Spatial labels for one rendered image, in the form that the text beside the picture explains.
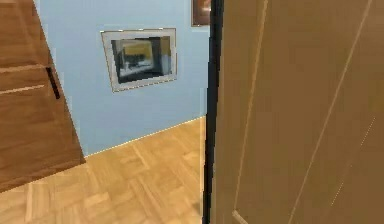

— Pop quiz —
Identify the white framed picture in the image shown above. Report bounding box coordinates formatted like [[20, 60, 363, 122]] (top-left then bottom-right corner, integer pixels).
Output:
[[100, 27, 178, 93]]

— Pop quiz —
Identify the brown framed picture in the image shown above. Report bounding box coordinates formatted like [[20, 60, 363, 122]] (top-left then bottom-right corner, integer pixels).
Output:
[[191, 0, 212, 28]]

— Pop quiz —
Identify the tan room door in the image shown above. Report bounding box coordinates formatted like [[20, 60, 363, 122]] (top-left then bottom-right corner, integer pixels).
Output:
[[201, 0, 384, 224]]

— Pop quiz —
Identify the brown wooden cabinet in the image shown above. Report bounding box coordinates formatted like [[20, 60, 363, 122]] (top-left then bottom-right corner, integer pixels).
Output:
[[0, 0, 87, 194]]

